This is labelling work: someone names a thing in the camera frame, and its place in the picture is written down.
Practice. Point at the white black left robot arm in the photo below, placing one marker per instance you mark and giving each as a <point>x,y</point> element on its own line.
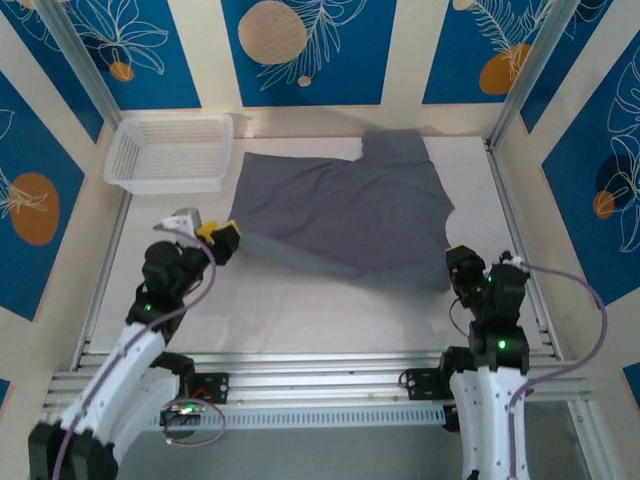
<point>130,365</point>

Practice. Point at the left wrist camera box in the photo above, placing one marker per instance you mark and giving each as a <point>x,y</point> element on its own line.
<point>182,217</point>

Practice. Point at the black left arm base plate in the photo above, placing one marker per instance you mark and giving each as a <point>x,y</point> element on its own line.
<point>212,387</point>

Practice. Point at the aluminium mounting rail frame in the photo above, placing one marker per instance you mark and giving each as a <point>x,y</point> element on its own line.
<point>320,380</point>

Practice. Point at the white perforated plastic basket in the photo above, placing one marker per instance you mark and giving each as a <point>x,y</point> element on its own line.
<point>170,150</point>

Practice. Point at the aluminium frame post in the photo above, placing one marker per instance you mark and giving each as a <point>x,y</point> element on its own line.
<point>80,60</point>
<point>530,65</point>

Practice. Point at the gray t-shirt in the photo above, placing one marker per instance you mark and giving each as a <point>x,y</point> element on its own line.
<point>350,215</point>

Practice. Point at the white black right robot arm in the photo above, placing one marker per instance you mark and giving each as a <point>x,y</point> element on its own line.
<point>495,425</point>

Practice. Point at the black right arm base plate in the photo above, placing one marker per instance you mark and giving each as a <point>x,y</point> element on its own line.
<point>422,384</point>

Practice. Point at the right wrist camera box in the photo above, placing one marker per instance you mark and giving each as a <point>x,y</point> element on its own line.
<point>512,260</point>

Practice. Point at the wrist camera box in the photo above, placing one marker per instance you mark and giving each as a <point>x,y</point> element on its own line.
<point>512,260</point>
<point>182,217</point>

